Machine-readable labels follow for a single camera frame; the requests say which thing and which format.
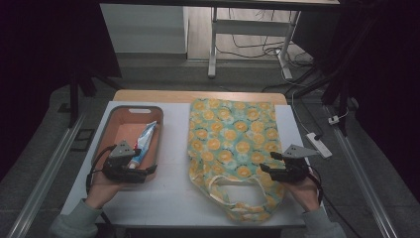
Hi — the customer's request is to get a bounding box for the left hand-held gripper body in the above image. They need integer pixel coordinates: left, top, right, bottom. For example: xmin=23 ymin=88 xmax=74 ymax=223
xmin=101 ymin=139 xmax=149 ymax=184

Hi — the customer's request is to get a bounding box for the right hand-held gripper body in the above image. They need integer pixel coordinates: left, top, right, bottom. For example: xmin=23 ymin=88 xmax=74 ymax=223
xmin=276 ymin=144 xmax=321 ymax=183

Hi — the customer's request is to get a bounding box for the blue and white toothpaste tube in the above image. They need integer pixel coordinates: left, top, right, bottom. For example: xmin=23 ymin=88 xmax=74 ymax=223
xmin=128 ymin=120 xmax=158 ymax=171

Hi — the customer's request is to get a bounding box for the orange basket with grey rim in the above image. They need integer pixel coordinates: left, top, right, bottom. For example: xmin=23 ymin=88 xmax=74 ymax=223
xmin=91 ymin=104 xmax=164 ymax=183

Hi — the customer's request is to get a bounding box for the yellow flower print tote bag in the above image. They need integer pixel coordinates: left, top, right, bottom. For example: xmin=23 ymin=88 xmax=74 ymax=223
xmin=186 ymin=97 xmax=287 ymax=223

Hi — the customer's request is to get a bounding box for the person's left hand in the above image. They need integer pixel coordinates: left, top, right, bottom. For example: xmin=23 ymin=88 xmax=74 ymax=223
xmin=84 ymin=170 xmax=133 ymax=210

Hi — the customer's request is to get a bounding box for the person's right hand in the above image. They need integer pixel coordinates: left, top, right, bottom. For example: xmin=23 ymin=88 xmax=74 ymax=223
xmin=284 ymin=172 xmax=323 ymax=213

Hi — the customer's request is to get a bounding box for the white board sheet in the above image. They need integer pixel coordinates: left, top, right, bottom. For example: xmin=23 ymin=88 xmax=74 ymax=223
xmin=60 ymin=100 xmax=328 ymax=229

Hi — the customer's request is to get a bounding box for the white power strip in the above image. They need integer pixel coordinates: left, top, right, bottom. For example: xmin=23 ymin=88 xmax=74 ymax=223
xmin=305 ymin=132 xmax=333 ymax=160

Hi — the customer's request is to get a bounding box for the wooden table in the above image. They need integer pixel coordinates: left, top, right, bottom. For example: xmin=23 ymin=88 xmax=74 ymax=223
xmin=112 ymin=88 xmax=288 ymax=106

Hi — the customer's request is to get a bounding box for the black metal stand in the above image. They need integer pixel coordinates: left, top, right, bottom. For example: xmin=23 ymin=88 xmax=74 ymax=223
xmin=55 ymin=65 xmax=125 ymax=129
xmin=290 ymin=16 xmax=380 ymax=137

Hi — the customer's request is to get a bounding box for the white cabinet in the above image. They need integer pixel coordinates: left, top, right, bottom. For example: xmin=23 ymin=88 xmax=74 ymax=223
xmin=99 ymin=3 xmax=189 ymax=55

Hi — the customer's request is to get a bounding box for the desk with white metal legs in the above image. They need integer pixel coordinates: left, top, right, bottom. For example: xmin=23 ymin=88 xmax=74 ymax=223
xmin=98 ymin=0 xmax=341 ymax=80

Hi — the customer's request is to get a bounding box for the black curtain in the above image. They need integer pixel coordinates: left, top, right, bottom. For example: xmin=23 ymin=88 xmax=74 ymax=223
xmin=293 ymin=0 xmax=420 ymax=202
xmin=0 ymin=0 xmax=122 ymax=181

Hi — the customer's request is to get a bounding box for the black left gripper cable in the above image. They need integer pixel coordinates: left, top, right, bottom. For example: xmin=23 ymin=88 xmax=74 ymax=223
xmin=85 ymin=144 xmax=117 ymax=196

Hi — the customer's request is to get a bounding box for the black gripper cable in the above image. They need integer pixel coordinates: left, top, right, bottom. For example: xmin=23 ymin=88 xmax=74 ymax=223
xmin=85 ymin=144 xmax=117 ymax=196
xmin=308 ymin=164 xmax=365 ymax=238

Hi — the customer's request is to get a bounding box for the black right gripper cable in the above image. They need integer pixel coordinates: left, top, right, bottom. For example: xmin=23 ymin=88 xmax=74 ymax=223
xmin=308 ymin=164 xmax=365 ymax=238

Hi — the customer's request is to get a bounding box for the white power cable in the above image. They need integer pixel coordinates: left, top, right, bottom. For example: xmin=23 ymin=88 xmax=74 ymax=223
xmin=280 ymin=65 xmax=313 ymax=135

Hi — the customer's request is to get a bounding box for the aluminium floor rail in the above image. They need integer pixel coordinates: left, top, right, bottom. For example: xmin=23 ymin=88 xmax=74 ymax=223
xmin=6 ymin=112 xmax=87 ymax=238
xmin=325 ymin=105 xmax=400 ymax=238

